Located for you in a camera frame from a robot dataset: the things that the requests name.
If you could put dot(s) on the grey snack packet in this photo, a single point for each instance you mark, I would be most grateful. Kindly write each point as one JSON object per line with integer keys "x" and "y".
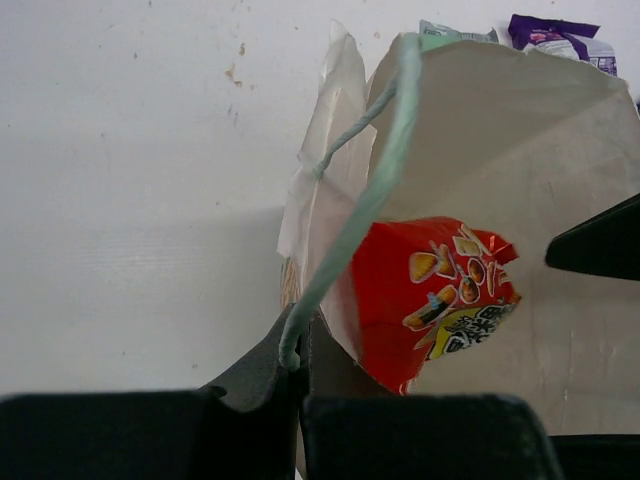
{"x": 437, "y": 35}

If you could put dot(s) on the purple snack packet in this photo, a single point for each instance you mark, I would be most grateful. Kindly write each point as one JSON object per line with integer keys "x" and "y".
{"x": 572, "y": 40}

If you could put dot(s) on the green paper bag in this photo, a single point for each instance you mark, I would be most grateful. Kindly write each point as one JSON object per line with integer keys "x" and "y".
{"x": 523, "y": 144}

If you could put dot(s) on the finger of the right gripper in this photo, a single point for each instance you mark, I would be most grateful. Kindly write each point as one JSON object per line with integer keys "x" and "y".
{"x": 605, "y": 245}

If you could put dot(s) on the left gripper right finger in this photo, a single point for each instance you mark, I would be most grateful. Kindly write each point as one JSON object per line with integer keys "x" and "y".
{"x": 353, "y": 428}

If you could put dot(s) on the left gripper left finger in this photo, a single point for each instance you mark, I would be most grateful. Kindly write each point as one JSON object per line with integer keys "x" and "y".
{"x": 240, "y": 425}

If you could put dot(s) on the red snack packet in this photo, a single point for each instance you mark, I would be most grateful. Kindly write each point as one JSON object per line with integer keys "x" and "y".
{"x": 427, "y": 288}

